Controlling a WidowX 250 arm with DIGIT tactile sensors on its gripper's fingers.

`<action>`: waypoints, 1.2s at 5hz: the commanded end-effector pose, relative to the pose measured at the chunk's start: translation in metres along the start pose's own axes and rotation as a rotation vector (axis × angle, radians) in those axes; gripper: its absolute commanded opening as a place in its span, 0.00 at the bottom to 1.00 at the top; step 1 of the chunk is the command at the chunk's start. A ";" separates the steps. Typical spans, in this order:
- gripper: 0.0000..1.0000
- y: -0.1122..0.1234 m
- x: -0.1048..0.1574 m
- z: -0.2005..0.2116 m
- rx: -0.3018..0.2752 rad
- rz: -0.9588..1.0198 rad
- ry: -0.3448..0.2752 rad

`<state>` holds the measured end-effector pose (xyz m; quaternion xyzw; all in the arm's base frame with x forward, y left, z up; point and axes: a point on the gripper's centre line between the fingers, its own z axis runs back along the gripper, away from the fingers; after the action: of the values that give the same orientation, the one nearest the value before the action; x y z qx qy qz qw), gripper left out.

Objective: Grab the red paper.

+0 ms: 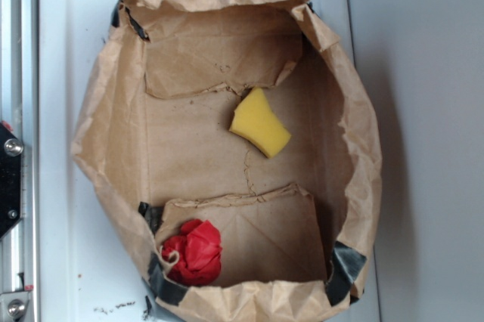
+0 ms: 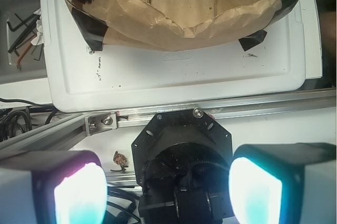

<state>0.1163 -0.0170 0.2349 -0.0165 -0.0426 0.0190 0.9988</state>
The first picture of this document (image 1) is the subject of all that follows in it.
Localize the red paper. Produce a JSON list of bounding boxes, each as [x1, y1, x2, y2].
[[161, 219, 222, 286]]

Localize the yellow sponge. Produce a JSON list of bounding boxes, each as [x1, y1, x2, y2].
[[229, 87, 291, 159]]

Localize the brown paper bag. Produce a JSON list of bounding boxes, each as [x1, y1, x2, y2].
[[72, 0, 382, 321]]

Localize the white plastic bin lid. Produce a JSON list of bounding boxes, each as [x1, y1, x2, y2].
[[37, 0, 382, 322]]

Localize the black metal bracket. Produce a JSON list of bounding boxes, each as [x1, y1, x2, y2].
[[0, 122, 23, 239]]

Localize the aluminium frame rail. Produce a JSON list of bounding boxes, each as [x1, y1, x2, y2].
[[1, 0, 39, 321]]

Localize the silver corner bracket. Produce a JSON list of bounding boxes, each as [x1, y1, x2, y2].
[[1, 291, 32, 322]]

